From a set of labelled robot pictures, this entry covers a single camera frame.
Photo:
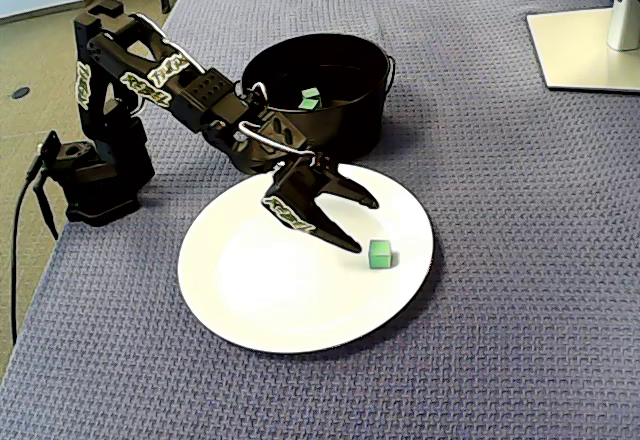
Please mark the silver monitor stand column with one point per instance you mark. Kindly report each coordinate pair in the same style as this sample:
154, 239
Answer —
624, 20

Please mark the white monitor stand base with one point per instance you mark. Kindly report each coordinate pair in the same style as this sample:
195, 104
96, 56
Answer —
575, 60

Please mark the white round plate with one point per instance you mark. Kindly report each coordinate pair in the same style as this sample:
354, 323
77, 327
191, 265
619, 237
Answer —
285, 290

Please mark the black robot arm with stickers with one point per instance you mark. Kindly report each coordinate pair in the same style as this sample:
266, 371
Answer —
100, 185

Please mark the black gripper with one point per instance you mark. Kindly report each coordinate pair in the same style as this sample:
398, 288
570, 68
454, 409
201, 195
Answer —
300, 183

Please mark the black metal bucket container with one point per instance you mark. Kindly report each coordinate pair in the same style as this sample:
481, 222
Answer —
350, 125

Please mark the black round floor socket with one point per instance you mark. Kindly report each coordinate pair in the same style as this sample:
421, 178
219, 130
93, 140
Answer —
21, 93

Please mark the blue waffle-weave mat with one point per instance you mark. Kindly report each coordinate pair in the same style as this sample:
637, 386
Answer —
500, 260

